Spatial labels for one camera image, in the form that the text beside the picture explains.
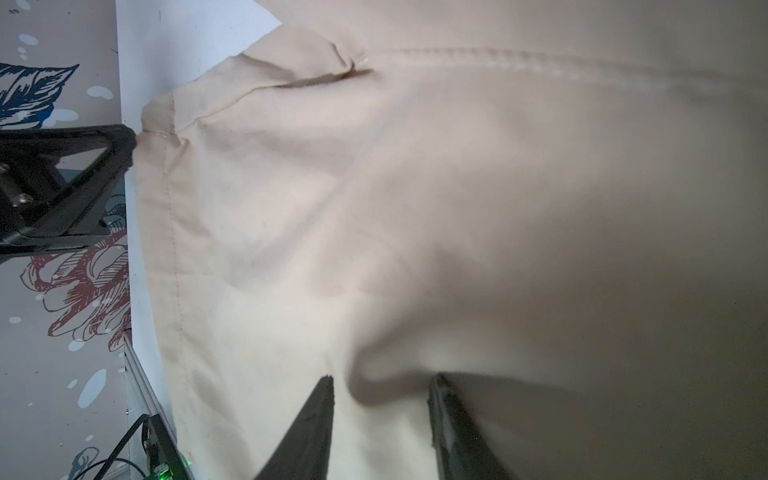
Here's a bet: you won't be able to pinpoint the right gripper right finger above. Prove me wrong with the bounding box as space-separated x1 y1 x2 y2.
428 374 510 480

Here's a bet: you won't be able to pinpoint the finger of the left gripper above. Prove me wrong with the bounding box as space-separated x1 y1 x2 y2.
1 125 136 255

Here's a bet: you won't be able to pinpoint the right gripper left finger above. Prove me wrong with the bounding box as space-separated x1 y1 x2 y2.
256 375 334 480

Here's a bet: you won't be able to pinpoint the beige shorts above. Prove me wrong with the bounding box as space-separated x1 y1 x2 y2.
134 1 767 479

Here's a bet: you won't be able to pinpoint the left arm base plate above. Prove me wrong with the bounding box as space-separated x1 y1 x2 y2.
141 414 193 480

